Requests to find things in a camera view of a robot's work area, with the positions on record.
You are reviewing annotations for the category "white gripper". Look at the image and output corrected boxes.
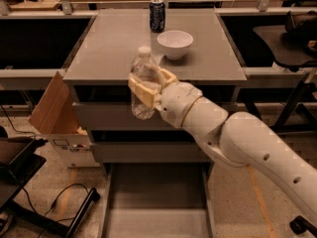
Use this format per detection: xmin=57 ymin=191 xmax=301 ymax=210
xmin=128 ymin=67 xmax=203 ymax=128

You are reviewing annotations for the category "clear plastic water bottle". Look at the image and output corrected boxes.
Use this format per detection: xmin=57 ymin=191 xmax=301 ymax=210
xmin=131 ymin=46 xmax=159 ymax=120

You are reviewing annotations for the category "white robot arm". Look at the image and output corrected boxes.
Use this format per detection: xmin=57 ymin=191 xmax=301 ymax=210
xmin=128 ymin=67 xmax=317 ymax=223

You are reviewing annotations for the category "grey drawer cabinet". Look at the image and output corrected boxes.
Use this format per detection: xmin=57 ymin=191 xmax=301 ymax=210
xmin=61 ymin=7 xmax=248 ymax=180

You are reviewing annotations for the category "grey top drawer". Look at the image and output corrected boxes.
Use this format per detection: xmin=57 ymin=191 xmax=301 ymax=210
xmin=71 ymin=101 xmax=238 ymax=132

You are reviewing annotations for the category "grey middle drawer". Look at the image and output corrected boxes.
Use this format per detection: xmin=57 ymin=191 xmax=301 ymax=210
xmin=90 ymin=142 xmax=211 ymax=163

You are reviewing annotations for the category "grey open bottom drawer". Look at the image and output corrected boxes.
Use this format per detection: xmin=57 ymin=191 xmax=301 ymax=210
xmin=98 ymin=163 xmax=216 ymax=238

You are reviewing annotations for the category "white ceramic bowl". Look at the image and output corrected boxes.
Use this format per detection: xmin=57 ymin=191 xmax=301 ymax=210
xmin=157 ymin=30 xmax=193 ymax=60

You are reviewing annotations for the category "blue soda can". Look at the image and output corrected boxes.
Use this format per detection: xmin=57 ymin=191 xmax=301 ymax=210
xmin=150 ymin=0 xmax=165 ymax=33

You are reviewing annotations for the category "open cardboard box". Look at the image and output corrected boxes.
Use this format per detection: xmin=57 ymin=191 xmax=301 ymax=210
xmin=29 ymin=72 xmax=99 ymax=168

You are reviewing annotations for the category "black chair right background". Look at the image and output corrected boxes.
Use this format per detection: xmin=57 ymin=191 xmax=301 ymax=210
xmin=253 ymin=10 xmax=317 ymax=71

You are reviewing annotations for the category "black floor cable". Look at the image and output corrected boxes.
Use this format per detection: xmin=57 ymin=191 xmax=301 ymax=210
xmin=19 ymin=182 xmax=91 ymax=238

